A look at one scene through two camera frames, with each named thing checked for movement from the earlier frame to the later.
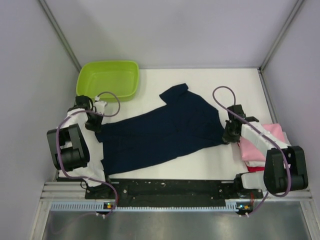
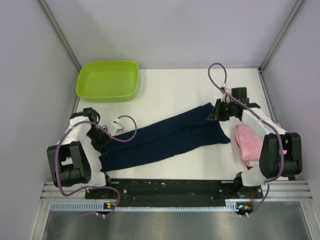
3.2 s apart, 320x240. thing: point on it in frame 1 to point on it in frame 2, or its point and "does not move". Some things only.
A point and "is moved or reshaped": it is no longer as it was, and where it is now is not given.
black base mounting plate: x=171 y=192 does not move
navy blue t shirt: x=187 y=122 is moved or reshaped
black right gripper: x=227 y=138 to x=213 y=116
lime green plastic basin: x=122 y=77 does not move
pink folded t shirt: x=251 y=152 does not move
